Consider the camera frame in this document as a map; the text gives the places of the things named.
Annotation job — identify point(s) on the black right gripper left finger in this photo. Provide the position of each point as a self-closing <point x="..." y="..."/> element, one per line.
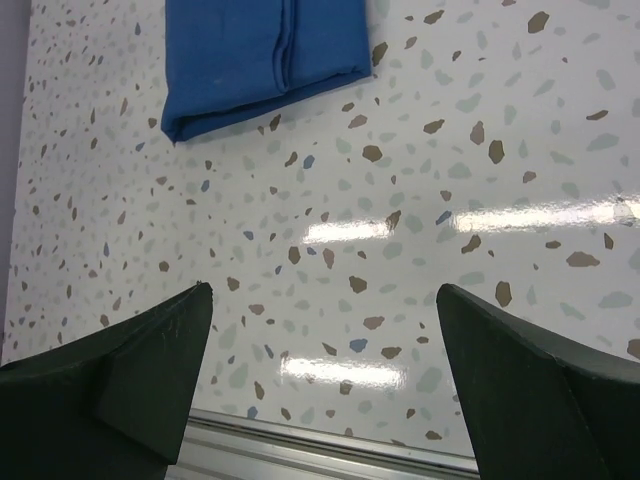
<point x="111" y="405"/>

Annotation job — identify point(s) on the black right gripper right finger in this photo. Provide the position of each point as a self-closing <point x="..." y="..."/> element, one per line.
<point x="538" y="405"/>

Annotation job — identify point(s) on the blue surgical drape cloth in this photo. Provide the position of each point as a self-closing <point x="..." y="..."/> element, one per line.
<point x="230" y="61"/>

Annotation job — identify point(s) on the aluminium front rail frame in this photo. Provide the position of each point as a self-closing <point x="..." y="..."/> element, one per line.
<point x="220" y="446"/>

